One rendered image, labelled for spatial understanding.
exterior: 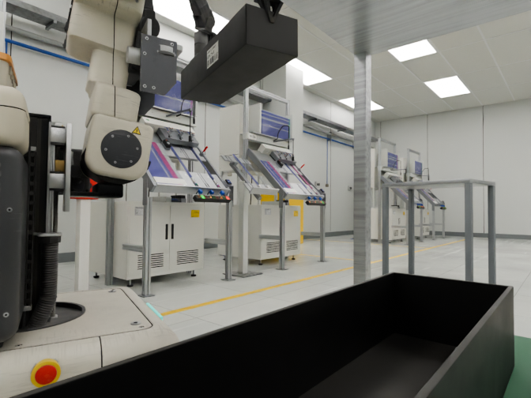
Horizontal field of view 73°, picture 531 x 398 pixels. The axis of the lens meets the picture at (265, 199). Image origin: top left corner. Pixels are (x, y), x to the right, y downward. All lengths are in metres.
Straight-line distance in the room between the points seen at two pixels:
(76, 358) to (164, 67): 0.76
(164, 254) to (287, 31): 2.14
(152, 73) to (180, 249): 2.08
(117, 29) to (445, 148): 9.10
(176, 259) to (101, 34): 2.12
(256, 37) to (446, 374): 0.95
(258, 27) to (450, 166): 8.84
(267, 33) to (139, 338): 0.85
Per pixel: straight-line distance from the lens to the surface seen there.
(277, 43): 1.12
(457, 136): 9.81
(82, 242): 2.43
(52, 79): 4.48
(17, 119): 0.90
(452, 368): 0.30
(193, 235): 3.08
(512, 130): 9.64
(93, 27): 1.17
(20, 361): 0.90
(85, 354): 0.90
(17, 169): 0.89
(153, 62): 1.12
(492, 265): 3.30
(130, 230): 2.76
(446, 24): 0.84
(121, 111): 1.08
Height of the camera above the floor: 0.56
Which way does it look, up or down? 2 degrees up
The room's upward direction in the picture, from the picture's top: 1 degrees clockwise
